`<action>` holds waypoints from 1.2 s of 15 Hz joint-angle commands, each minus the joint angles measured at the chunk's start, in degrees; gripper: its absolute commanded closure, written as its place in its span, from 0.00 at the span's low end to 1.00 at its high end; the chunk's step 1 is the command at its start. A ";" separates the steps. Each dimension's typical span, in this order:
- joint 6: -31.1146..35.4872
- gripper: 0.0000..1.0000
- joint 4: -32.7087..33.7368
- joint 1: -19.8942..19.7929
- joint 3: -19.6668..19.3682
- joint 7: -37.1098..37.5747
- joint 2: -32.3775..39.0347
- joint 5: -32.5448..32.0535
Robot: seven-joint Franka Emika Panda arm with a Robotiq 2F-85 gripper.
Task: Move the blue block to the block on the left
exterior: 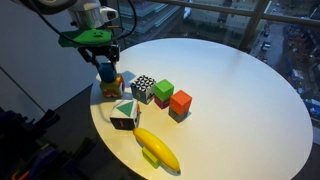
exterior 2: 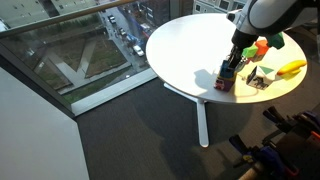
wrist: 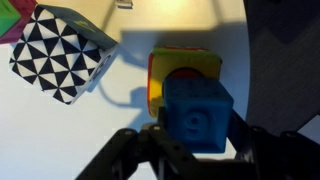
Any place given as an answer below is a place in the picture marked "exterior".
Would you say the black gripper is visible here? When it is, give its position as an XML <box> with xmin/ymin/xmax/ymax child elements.
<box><xmin>77</xmin><ymin>44</ymin><xmax>121</xmax><ymax>73</ymax></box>

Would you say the blue number block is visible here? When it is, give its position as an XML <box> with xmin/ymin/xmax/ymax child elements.
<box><xmin>97</xmin><ymin>62</ymin><xmax>118</xmax><ymax>84</ymax></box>

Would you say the maroon block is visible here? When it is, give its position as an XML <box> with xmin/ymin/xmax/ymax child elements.
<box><xmin>154</xmin><ymin>95</ymin><xmax>171</xmax><ymax>110</ymax></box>

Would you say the orange block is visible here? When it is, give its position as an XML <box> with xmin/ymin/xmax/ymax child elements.
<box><xmin>169</xmin><ymin>89</ymin><xmax>193</xmax><ymax>116</ymax></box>

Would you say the gray block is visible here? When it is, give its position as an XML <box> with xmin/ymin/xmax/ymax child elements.
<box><xmin>168</xmin><ymin>107</ymin><xmax>189</xmax><ymax>124</ymax></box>

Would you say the lime green small block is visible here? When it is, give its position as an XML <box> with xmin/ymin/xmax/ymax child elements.
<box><xmin>141</xmin><ymin>146</ymin><xmax>161</xmax><ymax>169</ymax></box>

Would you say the yellow cube with red circle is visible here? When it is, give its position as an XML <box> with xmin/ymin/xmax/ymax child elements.
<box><xmin>99</xmin><ymin>73</ymin><xmax>126</xmax><ymax>99</ymax></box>

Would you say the black white patterned cube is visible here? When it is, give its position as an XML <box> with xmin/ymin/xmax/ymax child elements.
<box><xmin>130</xmin><ymin>74</ymin><xmax>157</xmax><ymax>105</ymax></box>

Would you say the white cube with green triangle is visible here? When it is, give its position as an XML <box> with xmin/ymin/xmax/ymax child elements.
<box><xmin>109</xmin><ymin>99</ymin><xmax>141</xmax><ymax>131</ymax></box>

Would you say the yellow banana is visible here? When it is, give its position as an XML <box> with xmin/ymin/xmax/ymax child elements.
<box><xmin>132</xmin><ymin>127</ymin><xmax>182</xmax><ymax>174</ymax></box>

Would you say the black clamp stand rig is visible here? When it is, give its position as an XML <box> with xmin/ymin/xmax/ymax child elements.
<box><xmin>0</xmin><ymin>106</ymin><xmax>98</xmax><ymax>180</ymax></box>

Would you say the window handrail bar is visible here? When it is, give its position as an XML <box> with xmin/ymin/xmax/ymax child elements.
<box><xmin>149</xmin><ymin>0</ymin><xmax>320</xmax><ymax>28</ymax></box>

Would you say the green camera mount plate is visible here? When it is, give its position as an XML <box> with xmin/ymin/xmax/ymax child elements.
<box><xmin>58</xmin><ymin>28</ymin><xmax>114</xmax><ymax>48</ymax></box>

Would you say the purple clamp handle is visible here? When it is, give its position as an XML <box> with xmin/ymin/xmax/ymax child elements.
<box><xmin>29</xmin><ymin>145</ymin><xmax>62</xmax><ymax>172</ymax></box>

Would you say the window frame mullion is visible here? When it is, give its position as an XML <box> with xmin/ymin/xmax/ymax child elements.
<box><xmin>238</xmin><ymin>0</ymin><xmax>272</xmax><ymax>52</ymax></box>

